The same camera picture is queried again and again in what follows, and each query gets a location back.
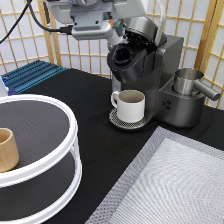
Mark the stainless steel milk pitcher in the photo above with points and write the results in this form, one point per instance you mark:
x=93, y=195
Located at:
x=189, y=81

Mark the blue ridged tray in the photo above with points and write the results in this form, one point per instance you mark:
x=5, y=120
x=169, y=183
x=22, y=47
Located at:
x=27, y=76

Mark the light wooden cup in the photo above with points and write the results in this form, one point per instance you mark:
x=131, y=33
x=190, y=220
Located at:
x=9, y=156

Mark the grey woven placemat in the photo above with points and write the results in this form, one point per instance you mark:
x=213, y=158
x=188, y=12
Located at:
x=172, y=180

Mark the white ceramic mug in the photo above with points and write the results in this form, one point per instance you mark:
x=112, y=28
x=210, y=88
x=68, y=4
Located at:
x=130, y=105

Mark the wooden shoji folding screen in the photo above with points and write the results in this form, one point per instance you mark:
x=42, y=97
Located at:
x=199, y=22

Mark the white two-tier round shelf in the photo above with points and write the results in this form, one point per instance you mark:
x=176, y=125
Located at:
x=49, y=170

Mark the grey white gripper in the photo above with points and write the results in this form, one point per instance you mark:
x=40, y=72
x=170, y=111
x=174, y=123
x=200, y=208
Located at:
x=95, y=19

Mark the grey pod coffee machine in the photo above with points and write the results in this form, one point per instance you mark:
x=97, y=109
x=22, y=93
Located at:
x=147, y=61

